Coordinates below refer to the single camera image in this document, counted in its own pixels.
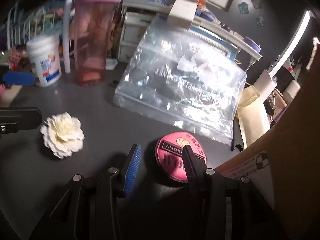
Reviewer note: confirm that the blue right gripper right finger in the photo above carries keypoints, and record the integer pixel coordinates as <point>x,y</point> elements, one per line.
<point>195,169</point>

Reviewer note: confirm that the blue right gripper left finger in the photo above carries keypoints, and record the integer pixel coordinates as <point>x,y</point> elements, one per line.
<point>131,167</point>

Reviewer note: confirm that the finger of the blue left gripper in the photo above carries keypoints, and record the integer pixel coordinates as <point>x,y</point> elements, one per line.
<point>18,78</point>

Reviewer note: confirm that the white fabric flower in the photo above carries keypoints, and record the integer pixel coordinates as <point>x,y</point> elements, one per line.
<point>62,134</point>

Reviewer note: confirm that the white plastic jar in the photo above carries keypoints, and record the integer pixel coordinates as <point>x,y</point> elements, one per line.
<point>43,54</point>

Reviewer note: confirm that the white desk lamp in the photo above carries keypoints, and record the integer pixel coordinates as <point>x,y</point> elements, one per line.
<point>251,113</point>

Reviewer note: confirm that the clear plastic zip bag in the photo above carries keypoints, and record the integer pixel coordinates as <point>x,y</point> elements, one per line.
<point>178,77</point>

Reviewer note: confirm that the cardboard box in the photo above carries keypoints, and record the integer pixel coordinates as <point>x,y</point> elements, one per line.
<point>292,148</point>

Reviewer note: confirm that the pink tumbler purple lid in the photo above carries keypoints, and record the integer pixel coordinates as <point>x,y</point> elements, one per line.
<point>92,27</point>

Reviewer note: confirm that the white mini drawer unit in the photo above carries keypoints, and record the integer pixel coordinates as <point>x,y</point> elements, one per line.
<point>134,27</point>

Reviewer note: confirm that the white wire rack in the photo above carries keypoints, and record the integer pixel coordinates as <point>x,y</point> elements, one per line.
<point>23,22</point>

